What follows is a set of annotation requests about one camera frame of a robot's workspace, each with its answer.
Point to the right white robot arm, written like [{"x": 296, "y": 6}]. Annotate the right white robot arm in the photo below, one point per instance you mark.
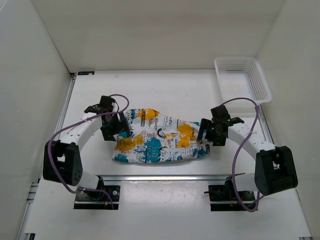
[{"x": 274, "y": 169}]

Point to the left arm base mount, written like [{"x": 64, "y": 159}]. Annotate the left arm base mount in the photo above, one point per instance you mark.
[{"x": 90, "y": 200}]

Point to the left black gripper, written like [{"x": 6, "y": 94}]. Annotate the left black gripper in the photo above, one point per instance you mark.
[{"x": 121, "y": 126}]

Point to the black corner label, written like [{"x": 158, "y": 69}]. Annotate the black corner label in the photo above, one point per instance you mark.
[{"x": 86, "y": 73}]

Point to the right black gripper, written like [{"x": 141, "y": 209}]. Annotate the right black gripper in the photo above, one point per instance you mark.
[{"x": 206, "y": 124}]

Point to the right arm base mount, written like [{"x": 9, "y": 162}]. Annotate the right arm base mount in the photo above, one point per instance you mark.
[{"x": 222, "y": 198}]

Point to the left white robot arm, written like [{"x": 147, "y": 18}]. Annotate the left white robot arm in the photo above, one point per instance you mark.
[{"x": 62, "y": 153}]

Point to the patterned white shorts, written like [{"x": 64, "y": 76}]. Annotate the patterned white shorts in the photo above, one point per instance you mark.
[{"x": 157, "y": 138}]

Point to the white plastic basket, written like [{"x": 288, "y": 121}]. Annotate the white plastic basket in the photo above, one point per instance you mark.
[{"x": 241, "y": 78}]

